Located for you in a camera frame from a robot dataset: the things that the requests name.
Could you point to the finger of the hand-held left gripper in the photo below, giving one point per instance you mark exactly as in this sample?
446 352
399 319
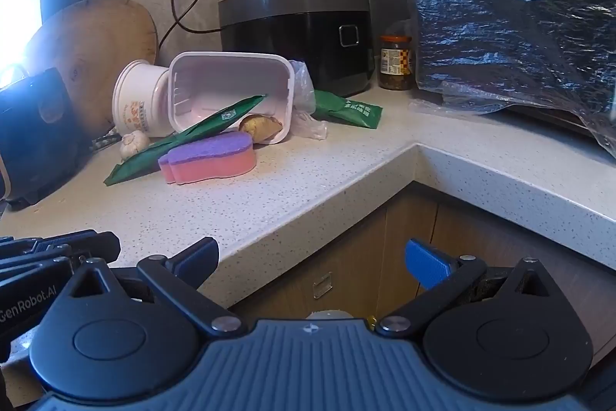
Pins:
86 247

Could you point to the garlic bulb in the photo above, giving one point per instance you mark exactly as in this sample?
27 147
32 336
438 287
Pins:
134 144

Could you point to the green plastic packet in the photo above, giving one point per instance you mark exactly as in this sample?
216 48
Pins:
192 132
349 108

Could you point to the white paper cup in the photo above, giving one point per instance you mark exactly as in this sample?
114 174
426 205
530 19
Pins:
137 100

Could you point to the clear plastic bag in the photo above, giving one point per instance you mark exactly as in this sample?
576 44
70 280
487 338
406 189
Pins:
304 103

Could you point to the ginger root piece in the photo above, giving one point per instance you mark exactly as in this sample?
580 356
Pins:
260 127

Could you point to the white plastic tray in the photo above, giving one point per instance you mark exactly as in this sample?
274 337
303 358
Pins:
226 88

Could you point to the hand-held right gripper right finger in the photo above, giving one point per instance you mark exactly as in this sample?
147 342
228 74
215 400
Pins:
426 265

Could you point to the black rice cooker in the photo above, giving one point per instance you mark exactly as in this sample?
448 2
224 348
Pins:
288 45

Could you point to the pink and purple sponge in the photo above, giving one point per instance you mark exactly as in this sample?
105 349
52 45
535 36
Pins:
211 158

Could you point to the glass sauce jar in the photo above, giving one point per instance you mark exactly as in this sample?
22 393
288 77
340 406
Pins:
395 62

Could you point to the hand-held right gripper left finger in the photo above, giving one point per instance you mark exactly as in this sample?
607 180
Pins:
198 261

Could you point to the plastic-wrapped black appliance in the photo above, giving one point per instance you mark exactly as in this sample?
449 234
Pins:
515 35

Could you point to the round wooden cutting board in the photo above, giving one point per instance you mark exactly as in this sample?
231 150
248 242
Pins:
96 45

